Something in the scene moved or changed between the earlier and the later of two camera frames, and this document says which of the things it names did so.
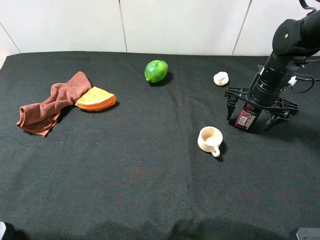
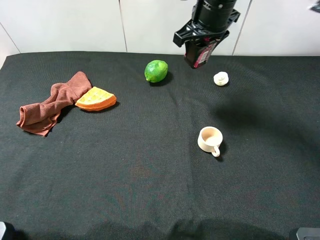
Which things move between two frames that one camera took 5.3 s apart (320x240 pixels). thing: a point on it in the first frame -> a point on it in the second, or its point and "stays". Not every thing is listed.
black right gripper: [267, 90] -> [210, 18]
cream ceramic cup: [209, 139] stays
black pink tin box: [246, 116] -> [203, 56]
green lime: [155, 71] stays
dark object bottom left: [11, 234] stays
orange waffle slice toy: [96, 99] stays
